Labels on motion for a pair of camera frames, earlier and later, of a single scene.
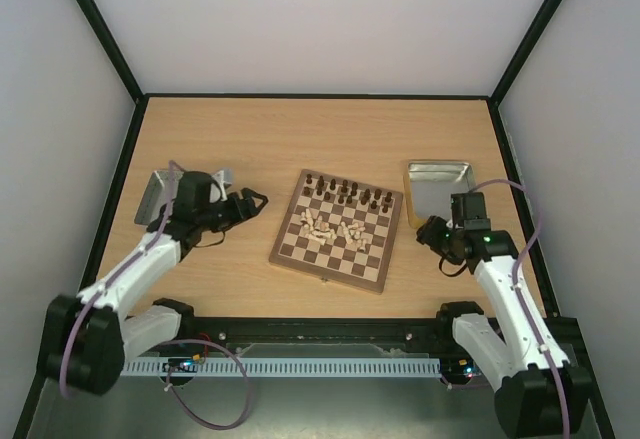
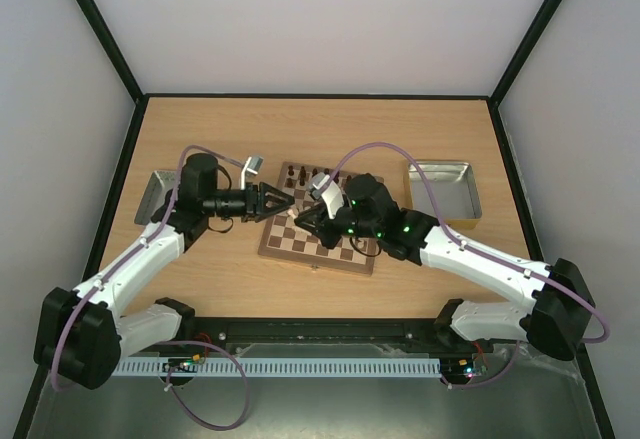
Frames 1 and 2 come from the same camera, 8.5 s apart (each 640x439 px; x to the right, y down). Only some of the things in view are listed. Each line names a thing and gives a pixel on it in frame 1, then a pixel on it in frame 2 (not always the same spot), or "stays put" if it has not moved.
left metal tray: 156,195 stays put
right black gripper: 430,232 -> 325,220
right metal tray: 428,188 stays put
